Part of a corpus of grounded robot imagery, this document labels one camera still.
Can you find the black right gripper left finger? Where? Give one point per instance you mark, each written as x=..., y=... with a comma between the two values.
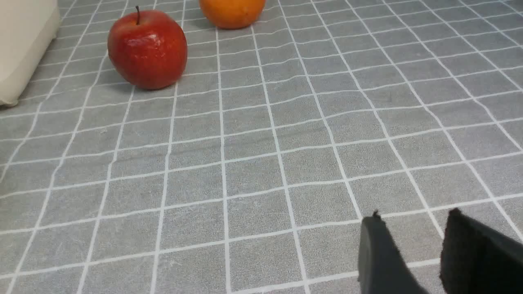
x=381, y=267

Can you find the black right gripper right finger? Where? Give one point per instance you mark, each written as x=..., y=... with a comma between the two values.
x=477, y=259

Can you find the grey checked tablecloth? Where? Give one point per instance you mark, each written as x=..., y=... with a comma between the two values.
x=251, y=174

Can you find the orange persimmon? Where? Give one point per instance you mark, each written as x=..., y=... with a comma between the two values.
x=232, y=14

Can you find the red apple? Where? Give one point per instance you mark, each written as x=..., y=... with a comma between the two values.
x=148, y=49

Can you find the white toaster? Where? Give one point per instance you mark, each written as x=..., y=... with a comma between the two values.
x=27, y=28

